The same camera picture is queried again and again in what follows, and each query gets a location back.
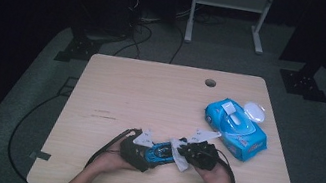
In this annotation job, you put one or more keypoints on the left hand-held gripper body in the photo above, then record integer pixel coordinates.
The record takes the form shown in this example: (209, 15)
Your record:
(130, 151)

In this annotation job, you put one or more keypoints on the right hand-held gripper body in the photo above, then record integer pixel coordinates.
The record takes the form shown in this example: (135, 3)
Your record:
(203, 156)

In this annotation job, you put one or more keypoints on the blue toy car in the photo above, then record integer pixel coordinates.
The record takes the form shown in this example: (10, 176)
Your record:
(160, 153)

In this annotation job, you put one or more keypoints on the blue wet wipes packet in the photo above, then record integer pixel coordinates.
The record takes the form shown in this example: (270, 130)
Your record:
(242, 146)

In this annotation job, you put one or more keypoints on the person's left hand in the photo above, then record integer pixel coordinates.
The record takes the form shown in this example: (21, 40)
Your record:
(112, 164)

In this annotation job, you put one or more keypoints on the person's right hand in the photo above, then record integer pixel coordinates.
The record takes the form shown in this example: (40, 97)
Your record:
(216, 180)

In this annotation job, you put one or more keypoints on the grey tape strip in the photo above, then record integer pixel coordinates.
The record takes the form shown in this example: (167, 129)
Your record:
(41, 155)

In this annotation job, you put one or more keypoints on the black stand base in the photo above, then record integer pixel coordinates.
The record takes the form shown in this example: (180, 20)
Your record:
(301, 82)
(79, 48)

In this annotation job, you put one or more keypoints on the white metal stand frame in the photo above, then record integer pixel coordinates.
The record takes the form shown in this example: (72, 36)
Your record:
(231, 1)

